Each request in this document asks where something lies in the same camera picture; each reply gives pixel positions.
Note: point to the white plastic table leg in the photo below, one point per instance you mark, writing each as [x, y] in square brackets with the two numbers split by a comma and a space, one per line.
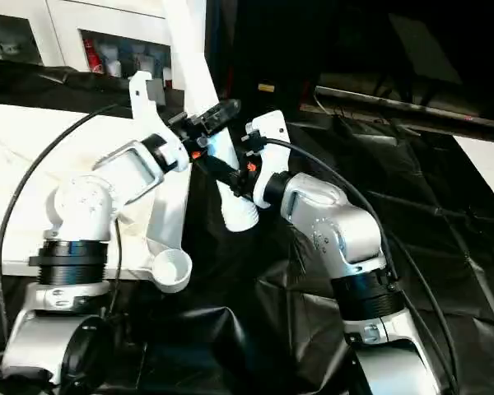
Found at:
[197, 74]
[201, 24]

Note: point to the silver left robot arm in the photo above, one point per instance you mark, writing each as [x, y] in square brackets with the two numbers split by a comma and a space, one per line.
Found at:
[86, 197]

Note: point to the white table frame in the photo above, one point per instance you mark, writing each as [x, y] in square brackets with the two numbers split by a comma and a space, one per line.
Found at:
[24, 164]

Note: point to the white flat board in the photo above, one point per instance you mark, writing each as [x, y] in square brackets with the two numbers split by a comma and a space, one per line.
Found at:
[486, 164]

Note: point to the dark metal rod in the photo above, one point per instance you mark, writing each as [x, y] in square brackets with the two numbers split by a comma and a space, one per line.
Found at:
[395, 105]

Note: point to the black work mat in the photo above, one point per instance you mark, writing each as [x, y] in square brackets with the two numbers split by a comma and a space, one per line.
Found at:
[395, 230]

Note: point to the white glass-door cabinet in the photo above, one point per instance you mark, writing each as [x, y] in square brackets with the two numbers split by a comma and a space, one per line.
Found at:
[66, 24]

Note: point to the small tan label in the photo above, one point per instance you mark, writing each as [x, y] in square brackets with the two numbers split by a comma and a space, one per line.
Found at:
[266, 87]

